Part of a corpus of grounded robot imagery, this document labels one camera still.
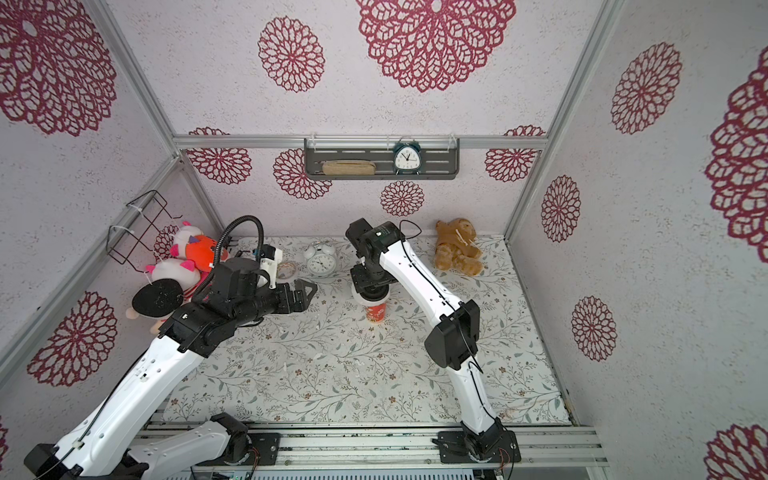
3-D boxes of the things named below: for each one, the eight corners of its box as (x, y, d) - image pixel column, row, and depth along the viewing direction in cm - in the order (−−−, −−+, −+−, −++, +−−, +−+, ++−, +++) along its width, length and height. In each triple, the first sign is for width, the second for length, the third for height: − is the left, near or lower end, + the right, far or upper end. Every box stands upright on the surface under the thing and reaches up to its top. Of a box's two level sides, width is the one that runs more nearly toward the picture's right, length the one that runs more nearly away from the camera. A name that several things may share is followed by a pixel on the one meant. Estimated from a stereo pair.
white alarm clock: (309, 277, 111) (303, 254, 101) (311, 267, 114) (305, 244, 104) (335, 277, 111) (331, 255, 101) (337, 267, 114) (332, 244, 104)
